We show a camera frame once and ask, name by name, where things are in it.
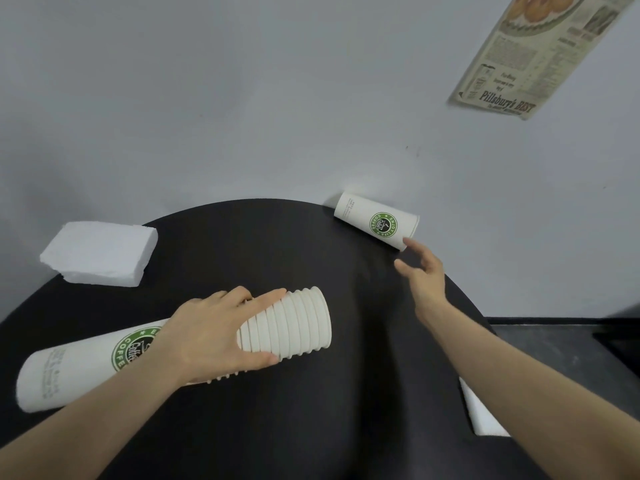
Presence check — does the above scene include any white green-logo paper cup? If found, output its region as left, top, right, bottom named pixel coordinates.
left=334, top=192, right=420, bottom=252

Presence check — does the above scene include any flat white foam piece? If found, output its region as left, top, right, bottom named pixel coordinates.
left=459, top=377, right=511, bottom=438

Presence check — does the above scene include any person's right hand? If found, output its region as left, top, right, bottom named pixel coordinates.
left=394, top=238, right=448, bottom=321

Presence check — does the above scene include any white foam block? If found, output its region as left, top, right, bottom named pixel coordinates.
left=40, top=222, right=159, bottom=288

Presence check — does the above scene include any person's right forearm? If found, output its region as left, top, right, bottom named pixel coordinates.
left=418, top=298, right=640, bottom=480

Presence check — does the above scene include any person's left forearm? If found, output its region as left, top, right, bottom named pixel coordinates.
left=0, top=351, right=187, bottom=480

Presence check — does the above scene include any newspaper sheet poster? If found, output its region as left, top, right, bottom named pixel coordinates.
left=447, top=0, right=636, bottom=121

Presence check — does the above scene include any person's left hand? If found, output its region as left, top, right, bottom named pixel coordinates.
left=152, top=286, right=289, bottom=386

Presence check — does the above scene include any stack of white paper cups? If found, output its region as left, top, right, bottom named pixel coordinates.
left=16, top=286, right=333, bottom=413

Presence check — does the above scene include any dark grey side table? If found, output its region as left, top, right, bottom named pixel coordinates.
left=486, top=317, right=640, bottom=413

